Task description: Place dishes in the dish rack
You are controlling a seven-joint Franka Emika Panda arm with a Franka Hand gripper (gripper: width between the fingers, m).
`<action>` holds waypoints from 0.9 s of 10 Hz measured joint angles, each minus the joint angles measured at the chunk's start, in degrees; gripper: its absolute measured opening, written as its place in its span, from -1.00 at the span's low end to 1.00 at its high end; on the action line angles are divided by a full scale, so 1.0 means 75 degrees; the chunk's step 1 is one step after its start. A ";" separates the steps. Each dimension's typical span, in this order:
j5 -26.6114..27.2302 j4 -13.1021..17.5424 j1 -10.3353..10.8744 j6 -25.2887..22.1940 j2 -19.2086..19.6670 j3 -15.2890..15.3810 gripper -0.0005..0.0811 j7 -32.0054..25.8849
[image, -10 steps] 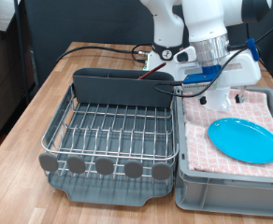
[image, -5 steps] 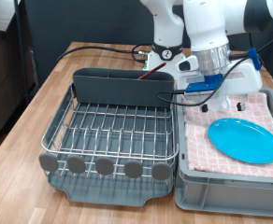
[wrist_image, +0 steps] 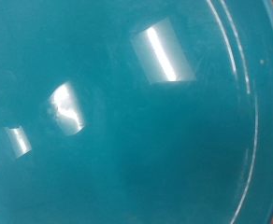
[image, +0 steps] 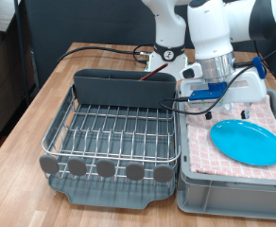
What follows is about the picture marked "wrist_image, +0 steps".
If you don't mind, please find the blue plate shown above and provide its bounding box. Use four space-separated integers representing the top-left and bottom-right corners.
0 0 273 224

